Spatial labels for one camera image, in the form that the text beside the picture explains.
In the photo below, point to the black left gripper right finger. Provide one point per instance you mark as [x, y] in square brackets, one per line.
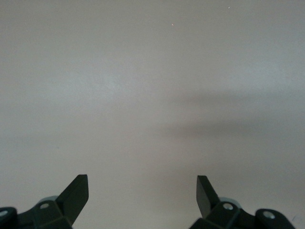
[205, 200]

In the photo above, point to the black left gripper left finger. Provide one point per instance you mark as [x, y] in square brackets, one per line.
[76, 195]

